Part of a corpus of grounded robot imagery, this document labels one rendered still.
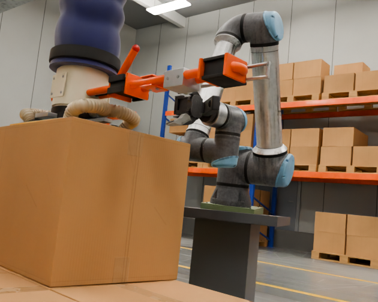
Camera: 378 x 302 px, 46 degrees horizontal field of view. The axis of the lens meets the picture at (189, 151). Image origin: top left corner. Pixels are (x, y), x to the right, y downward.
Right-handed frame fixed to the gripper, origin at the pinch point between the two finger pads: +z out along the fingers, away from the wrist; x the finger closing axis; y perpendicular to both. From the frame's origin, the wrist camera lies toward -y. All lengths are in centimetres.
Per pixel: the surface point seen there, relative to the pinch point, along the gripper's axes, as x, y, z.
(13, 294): -51, -6, 44
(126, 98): -1.5, 7.3, 10.7
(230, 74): -1.1, -35.2, 16.1
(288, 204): -35, 427, -799
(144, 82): 0.3, -6.6, 15.8
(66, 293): -51, -8, 34
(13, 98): 171, 979, -388
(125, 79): 1.7, 0.3, 16.9
